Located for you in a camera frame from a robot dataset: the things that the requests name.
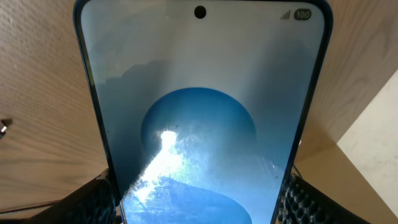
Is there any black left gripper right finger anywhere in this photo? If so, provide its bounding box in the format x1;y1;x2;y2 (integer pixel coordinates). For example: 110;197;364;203
276;173;369;224

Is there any blue Galaxy smartphone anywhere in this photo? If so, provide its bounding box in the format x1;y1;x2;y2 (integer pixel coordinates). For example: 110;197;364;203
73;0;333;223

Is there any brown wooden side panel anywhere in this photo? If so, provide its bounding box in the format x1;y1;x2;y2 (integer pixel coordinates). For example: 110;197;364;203
294;143;398;224

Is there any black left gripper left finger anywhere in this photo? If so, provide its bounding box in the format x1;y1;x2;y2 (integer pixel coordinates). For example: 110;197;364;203
30;169;117;224

